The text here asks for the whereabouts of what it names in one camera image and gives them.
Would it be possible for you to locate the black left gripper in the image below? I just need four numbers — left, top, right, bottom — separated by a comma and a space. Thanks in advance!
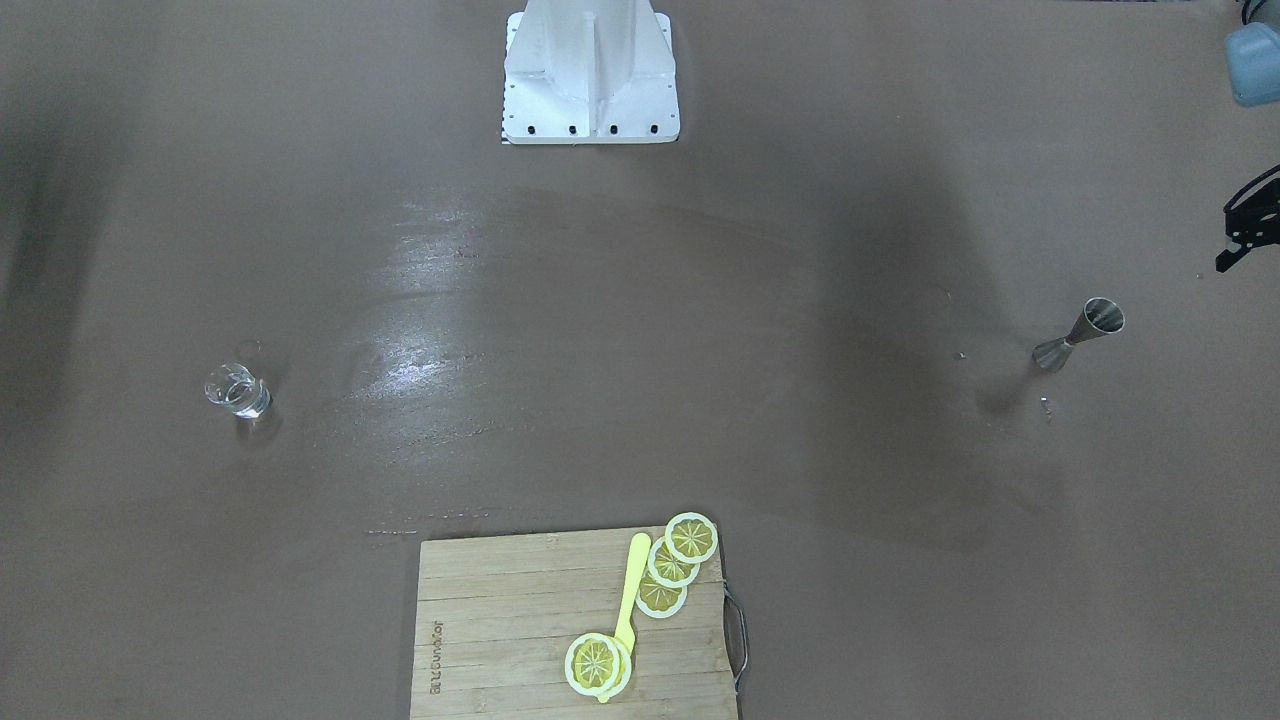
1215, 165, 1279, 273

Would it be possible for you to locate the steel double jigger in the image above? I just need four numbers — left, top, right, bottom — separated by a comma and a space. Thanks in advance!
1030, 297, 1126, 373

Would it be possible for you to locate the clear glass measuring cup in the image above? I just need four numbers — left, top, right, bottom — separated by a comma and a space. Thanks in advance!
204, 363, 273, 420

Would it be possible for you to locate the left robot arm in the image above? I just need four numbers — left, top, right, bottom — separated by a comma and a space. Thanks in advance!
1215, 1, 1279, 273

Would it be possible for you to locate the lemon slice far end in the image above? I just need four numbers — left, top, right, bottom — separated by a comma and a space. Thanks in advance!
664, 512, 719, 564

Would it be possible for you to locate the lemon slice on knife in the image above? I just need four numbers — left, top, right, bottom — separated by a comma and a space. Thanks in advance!
564, 632, 634, 703

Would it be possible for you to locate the bamboo cutting board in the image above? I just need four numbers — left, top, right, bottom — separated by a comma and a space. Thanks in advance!
408, 528, 748, 719

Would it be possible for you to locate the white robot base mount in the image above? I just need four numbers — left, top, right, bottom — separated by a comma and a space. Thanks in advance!
500, 1, 681, 146

